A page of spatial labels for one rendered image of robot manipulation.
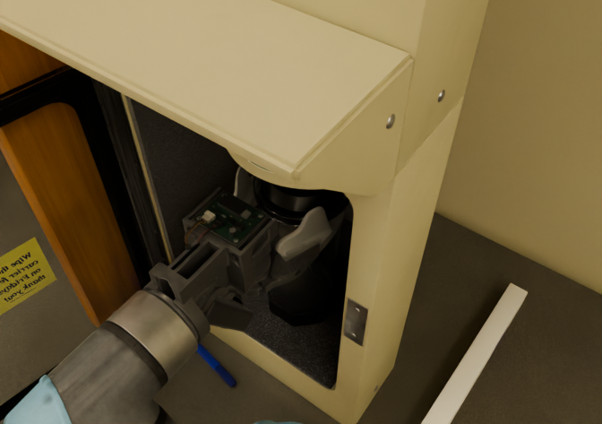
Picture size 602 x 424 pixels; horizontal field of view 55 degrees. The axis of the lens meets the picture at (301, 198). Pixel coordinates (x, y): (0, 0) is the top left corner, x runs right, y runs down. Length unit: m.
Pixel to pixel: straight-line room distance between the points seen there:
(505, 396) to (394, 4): 0.64
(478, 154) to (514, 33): 0.21
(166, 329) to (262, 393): 0.34
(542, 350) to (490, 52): 0.42
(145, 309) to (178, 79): 0.24
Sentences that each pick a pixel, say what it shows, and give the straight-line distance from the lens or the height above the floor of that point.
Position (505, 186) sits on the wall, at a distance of 0.96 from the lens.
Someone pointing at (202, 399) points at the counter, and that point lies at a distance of 0.83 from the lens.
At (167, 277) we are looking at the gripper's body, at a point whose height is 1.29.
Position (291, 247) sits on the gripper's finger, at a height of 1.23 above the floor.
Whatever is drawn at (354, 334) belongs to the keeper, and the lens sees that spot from 0.59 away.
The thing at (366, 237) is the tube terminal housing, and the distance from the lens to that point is 0.47.
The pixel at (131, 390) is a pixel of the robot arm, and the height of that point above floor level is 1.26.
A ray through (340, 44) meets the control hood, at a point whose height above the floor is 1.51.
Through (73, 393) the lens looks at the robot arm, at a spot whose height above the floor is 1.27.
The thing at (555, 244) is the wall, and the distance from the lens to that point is 1.01.
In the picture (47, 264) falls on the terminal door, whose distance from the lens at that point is 0.69.
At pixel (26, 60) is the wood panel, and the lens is 0.62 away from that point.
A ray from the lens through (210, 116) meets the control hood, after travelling 0.29.
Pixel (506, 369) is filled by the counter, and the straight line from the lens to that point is 0.89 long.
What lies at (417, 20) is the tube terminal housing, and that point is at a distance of 0.33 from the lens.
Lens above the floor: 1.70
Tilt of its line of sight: 48 degrees down
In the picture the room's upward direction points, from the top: straight up
